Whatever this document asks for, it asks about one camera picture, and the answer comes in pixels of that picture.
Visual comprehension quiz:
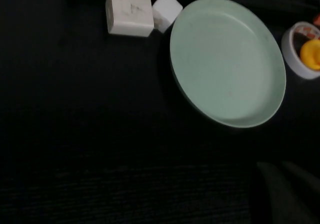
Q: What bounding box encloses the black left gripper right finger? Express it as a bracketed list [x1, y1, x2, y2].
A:
[281, 160, 320, 224]

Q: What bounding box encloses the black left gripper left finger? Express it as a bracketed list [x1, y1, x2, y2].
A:
[249, 161, 310, 224]

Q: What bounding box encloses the mint green plate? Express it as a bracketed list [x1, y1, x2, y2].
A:
[169, 0, 287, 129]

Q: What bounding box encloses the yellow rubber duck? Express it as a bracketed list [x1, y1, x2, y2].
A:
[299, 39, 320, 72]

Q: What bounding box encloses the white double-sided tape roll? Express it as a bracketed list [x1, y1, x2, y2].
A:
[281, 21, 320, 80]

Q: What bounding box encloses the small white foam block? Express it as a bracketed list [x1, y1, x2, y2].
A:
[151, 0, 184, 34]

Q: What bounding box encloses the white power adapter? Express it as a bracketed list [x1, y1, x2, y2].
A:
[104, 0, 155, 38]

